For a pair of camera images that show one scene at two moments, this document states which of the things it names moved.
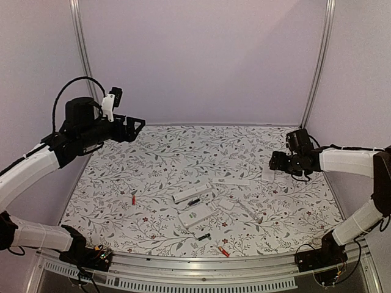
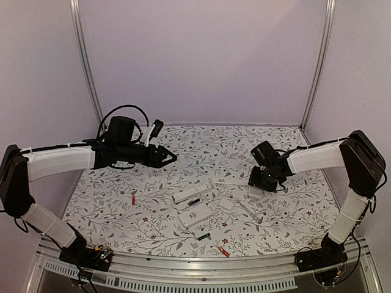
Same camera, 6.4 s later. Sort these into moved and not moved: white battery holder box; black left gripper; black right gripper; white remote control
Moved: black left gripper; black right gripper
Not moved: white remote control; white battery holder box
